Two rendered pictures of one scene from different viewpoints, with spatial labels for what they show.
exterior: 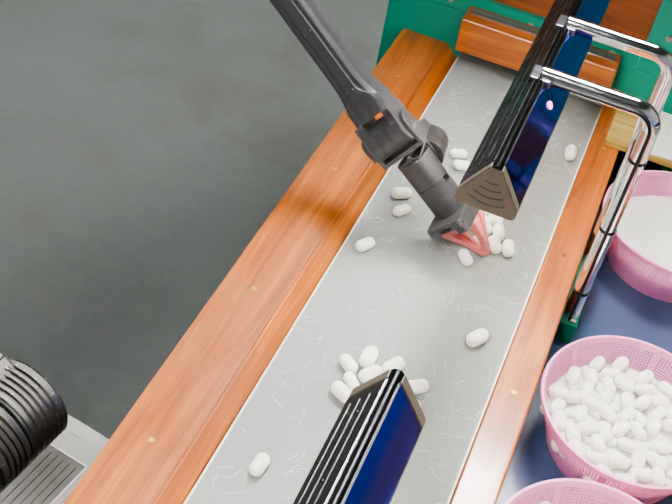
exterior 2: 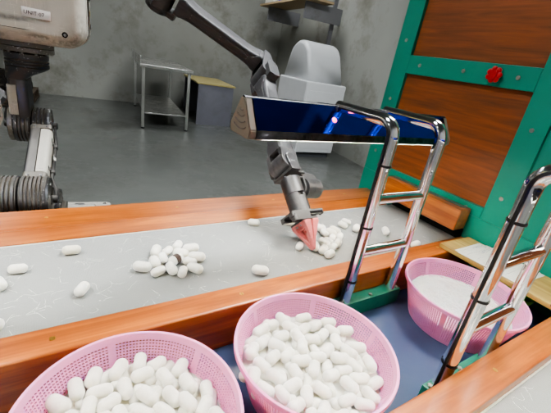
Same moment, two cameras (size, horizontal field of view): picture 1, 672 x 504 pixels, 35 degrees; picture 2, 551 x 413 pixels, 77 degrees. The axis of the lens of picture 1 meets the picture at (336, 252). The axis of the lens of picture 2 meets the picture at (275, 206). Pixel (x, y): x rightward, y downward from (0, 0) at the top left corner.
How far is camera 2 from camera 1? 113 cm
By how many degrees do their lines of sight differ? 39
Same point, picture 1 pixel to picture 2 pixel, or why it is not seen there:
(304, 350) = (169, 235)
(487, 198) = (239, 122)
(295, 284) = (197, 214)
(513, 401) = (234, 297)
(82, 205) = not seen: hidden behind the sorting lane
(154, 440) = (46, 218)
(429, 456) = (155, 297)
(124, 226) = not seen: hidden behind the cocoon
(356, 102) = (270, 144)
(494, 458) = (179, 310)
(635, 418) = (323, 363)
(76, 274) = not seen: hidden behind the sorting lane
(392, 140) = (277, 163)
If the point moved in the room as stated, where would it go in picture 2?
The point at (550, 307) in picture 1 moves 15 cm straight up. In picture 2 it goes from (320, 277) to (336, 215)
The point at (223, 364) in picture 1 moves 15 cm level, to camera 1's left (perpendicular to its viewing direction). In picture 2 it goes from (120, 215) to (95, 194)
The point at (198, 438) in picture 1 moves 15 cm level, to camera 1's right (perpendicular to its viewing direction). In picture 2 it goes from (63, 226) to (90, 257)
